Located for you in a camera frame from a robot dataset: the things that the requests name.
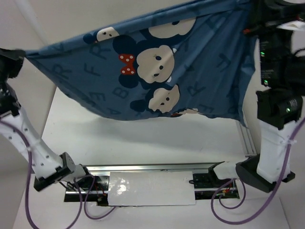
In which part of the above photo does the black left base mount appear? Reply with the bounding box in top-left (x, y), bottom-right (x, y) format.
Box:
top-left (63, 174), bottom-right (110, 207)

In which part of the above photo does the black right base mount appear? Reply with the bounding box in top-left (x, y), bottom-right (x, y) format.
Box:
top-left (189, 173), bottom-right (239, 200)

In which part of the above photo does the white cover sheet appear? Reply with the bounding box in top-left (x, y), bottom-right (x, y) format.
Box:
top-left (107, 172), bottom-right (196, 207)

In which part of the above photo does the blue cartoon print pillowcase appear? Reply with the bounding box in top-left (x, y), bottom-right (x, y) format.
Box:
top-left (26, 0), bottom-right (255, 123)

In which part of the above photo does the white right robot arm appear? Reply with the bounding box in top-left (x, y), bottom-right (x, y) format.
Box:
top-left (208, 0), bottom-right (305, 193)

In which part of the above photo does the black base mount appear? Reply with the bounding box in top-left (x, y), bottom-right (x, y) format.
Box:
top-left (189, 173), bottom-right (239, 200)
top-left (63, 174), bottom-right (110, 207)

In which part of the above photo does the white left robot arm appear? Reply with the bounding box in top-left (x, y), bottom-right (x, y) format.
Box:
top-left (0, 49), bottom-right (94, 191)

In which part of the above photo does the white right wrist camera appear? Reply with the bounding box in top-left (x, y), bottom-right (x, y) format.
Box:
top-left (277, 21), bottom-right (305, 31)

